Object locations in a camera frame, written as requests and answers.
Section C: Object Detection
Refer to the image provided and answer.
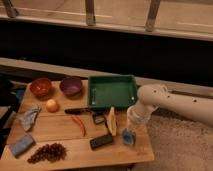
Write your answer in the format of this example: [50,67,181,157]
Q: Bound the small dark box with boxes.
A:
[93,115,105,125]

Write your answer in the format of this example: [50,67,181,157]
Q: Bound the bunch of dark grapes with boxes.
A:
[27,143,66,164]

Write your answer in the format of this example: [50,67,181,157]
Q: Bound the black rectangular block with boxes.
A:
[90,134,113,150]

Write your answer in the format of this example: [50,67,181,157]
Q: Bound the blue plastic cup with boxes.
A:
[122,128,136,145]

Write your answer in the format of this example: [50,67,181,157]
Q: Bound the red chili pepper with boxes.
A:
[71,115,86,136]

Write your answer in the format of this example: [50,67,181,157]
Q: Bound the orange fruit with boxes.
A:
[46,99,59,113]

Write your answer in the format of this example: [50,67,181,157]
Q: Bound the blue sponge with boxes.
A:
[9,135,35,157]

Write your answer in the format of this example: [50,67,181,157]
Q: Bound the black handled knife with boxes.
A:
[64,108,104,115]

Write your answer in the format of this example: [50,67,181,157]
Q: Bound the green plastic tray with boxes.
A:
[87,75,137,109]

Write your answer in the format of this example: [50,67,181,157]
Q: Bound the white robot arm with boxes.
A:
[127,84,213,130]

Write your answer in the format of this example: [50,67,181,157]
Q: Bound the metal utensil in tray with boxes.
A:
[92,88,96,105]

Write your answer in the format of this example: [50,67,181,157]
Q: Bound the red bowl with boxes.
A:
[30,78,52,97]

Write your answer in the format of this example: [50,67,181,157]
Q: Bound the grey crumpled cloth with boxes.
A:
[18,105,41,131]

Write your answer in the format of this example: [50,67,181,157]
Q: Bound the purple bowl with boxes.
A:
[59,77,83,96]

